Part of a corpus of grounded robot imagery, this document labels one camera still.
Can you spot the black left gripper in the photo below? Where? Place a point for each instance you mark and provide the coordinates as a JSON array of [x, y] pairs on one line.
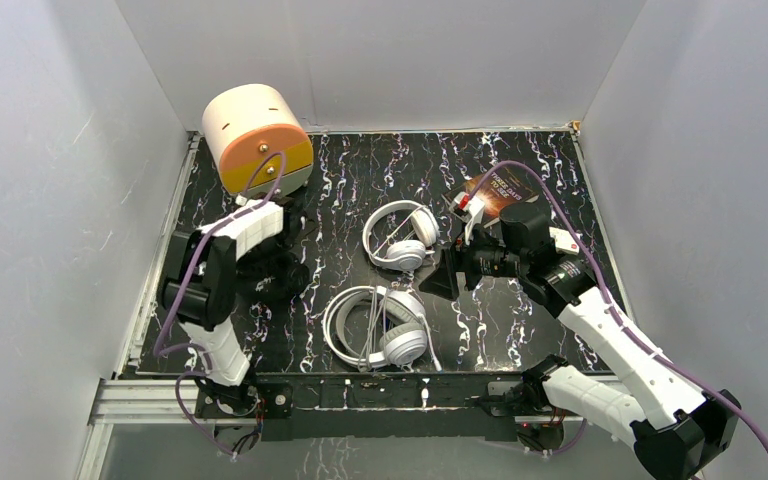
[[288, 273]]

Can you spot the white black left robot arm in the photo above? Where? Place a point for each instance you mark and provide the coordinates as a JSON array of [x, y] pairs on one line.
[[197, 291]]

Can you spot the pastel mini drawer cabinet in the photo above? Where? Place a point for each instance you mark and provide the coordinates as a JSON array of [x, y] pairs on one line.
[[248, 129]]

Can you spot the large white over-ear headphones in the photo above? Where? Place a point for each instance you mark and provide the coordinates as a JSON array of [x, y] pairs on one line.
[[397, 333]]

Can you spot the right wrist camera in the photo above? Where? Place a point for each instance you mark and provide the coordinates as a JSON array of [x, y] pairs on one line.
[[470, 210]]

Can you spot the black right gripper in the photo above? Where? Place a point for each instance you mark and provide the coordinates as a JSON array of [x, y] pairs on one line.
[[443, 281]]

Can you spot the small white green box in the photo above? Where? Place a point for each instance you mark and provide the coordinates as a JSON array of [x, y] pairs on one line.
[[564, 242]]

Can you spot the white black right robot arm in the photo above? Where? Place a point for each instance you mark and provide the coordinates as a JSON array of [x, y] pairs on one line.
[[674, 428]]

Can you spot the orange brown paperback book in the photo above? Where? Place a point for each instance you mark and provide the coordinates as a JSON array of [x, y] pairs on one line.
[[506, 186]]

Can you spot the black wired headphones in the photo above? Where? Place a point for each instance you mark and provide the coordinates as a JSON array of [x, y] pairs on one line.
[[270, 273]]

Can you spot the small white on-ear headphones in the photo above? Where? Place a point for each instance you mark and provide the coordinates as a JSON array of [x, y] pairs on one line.
[[407, 246]]

